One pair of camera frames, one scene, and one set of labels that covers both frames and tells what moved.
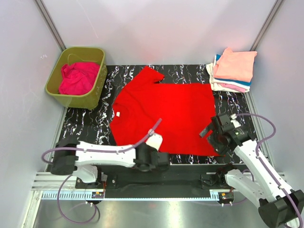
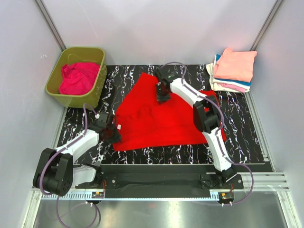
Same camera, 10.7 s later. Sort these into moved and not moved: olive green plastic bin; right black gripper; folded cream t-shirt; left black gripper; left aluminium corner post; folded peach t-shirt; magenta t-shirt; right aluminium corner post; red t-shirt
Moved: left black gripper; red t-shirt; right black gripper
Not moved: folded peach t-shirt; folded cream t-shirt; right aluminium corner post; magenta t-shirt; left aluminium corner post; olive green plastic bin
